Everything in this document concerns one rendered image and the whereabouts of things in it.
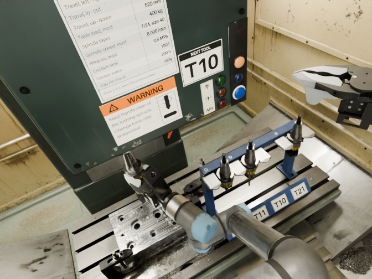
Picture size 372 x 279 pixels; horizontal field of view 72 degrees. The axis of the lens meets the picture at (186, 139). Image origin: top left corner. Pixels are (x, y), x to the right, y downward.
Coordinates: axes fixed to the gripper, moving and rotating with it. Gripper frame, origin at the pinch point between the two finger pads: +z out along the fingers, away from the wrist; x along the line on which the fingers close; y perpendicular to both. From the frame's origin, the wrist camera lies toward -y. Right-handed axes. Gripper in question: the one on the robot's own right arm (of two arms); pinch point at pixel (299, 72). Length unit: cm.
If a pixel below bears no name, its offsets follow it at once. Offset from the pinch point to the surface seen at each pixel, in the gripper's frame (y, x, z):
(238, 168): 48, 8, 17
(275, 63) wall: 54, 94, 32
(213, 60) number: -2.6, -4.9, 15.9
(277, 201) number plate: 75, 18, 3
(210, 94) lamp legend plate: 5.3, -6.3, 16.7
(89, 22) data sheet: -16.5, -22.7, 26.3
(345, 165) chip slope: 86, 60, -19
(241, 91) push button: 7.5, 0.1, 12.1
